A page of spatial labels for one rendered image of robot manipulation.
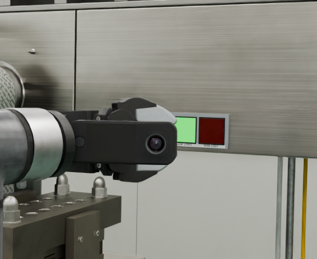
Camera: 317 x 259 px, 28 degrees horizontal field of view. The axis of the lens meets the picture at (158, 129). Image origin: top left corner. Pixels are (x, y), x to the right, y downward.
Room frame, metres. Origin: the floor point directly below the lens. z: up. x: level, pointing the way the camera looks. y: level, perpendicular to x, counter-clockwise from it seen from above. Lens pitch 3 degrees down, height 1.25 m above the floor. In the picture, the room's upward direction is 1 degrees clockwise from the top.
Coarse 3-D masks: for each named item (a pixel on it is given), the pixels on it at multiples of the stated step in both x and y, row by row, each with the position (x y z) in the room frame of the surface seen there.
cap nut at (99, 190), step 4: (100, 176) 1.40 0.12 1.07; (96, 180) 1.39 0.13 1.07; (100, 180) 1.39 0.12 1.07; (104, 180) 1.40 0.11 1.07; (96, 184) 1.39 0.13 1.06; (100, 184) 1.39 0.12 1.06; (104, 184) 1.40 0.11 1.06; (92, 188) 1.40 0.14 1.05; (96, 188) 1.39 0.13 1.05; (100, 188) 1.39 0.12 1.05; (104, 188) 1.39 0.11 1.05; (92, 192) 1.40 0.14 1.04; (96, 192) 1.39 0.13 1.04; (100, 192) 1.39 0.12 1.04; (104, 192) 1.39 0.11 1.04; (92, 196) 1.39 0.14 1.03; (96, 196) 1.39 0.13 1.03; (100, 196) 1.39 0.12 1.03; (104, 196) 1.39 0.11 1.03
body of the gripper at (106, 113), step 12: (108, 108) 0.71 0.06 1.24; (60, 120) 0.66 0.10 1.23; (72, 120) 0.73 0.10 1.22; (132, 120) 0.74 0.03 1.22; (72, 132) 0.66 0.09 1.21; (72, 144) 0.66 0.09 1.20; (72, 156) 0.66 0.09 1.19; (60, 168) 0.65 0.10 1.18; (72, 168) 0.73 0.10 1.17; (84, 168) 0.72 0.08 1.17; (96, 168) 0.71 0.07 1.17; (108, 168) 0.71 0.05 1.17; (120, 168) 0.72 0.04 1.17
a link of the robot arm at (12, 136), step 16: (0, 112) 0.61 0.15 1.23; (16, 112) 0.63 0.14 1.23; (0, 128) 0.59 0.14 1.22; (16, 128) 0.60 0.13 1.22; (0, 144) 0.58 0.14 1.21; (16, 144) 0.60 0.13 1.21; (32, 144) 0.61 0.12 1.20; (0, 160) 0.58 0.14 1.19; (16, 160) 0.60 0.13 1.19; (0, 176) 0.59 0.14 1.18; (16, 176) 0.61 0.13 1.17; (0, 192) 0.59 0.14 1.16
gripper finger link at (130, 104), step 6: (114, 102) 0.73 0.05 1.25; (120, 102) 0.73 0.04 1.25; (126, 102) 0.74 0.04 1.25; (132, 102) 0.75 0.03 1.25; (138, 102) 0.76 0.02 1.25; (144, 102) 0.76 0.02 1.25; (150, 102) 0.77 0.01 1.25; (114, 108) 0.73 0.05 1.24; (120, 108) 0.73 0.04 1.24; (126, 108) 0.74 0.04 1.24; (132, 108) 0.75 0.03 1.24; (138, 108) 0.75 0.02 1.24; (132, 114) 0.75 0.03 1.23
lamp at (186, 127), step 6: (180, 120) 1.33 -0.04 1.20; (186, 120) 1.32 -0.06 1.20; (192, 120) 1.31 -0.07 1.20; (180, 126) 1.33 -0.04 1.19; (186, 126) 1.32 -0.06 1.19; (192, 126) 1.31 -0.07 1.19; (180, 132) 1.33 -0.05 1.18; (186, 132) 1.32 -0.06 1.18; (192, 132) 1.31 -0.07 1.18; (180, 138) 1.33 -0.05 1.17; (186, 138) 1.32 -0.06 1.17; (192, 138) 1.31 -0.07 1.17
